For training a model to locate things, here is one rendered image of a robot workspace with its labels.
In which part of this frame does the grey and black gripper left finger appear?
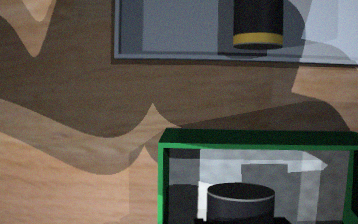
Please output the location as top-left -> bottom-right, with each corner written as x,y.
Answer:
193,218 -> 208,224

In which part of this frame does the green open box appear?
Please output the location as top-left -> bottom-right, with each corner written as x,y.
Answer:
158,128 -> 358,224

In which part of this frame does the black battery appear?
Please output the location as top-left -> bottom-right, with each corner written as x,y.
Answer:
206,183 -> 275,224
233,0 -> 284,50

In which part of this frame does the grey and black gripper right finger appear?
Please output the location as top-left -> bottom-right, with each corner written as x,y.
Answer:
274,217 -> 291,224

